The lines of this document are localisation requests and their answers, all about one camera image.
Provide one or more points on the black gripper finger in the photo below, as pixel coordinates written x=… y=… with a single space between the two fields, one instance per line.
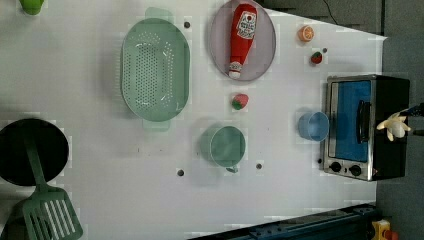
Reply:
x=418 y=132
x=416 y=111

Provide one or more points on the black toaster oven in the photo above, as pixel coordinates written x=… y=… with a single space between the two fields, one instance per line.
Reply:
x=355 y=147

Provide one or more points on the yellow red emergency button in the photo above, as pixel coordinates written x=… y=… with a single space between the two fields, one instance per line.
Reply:
x=383 y=231

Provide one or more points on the red toy strawberry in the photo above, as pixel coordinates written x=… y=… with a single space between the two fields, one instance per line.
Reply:
x=316 y=58

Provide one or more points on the orange slice toy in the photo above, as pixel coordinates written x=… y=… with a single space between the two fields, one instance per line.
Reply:
x=306 y=33

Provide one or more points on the grey round plate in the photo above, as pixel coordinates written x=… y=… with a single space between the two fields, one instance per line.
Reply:
x=262 y=51

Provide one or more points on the pink toy strawberry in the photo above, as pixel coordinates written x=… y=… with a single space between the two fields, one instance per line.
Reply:
x=239 y=101

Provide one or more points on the green plastic cup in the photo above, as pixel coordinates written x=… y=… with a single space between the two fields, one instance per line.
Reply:
x=223 y=146

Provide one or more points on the red plush ketchup bottle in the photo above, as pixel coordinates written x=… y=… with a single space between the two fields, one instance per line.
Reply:
x=243 y=30

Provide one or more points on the green plastic colander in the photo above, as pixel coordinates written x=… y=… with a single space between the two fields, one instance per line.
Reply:
x=155 y=69

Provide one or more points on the black frying pan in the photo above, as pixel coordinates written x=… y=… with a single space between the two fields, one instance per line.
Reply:
x=52 y=147

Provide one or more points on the green plastic spatula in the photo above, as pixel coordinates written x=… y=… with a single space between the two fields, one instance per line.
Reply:
x=48 y=212

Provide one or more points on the green toy fruit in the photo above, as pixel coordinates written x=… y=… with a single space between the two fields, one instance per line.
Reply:
x=31 y=7

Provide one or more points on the blue metal frame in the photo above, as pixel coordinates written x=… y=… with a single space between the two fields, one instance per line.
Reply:
x=350 y=223

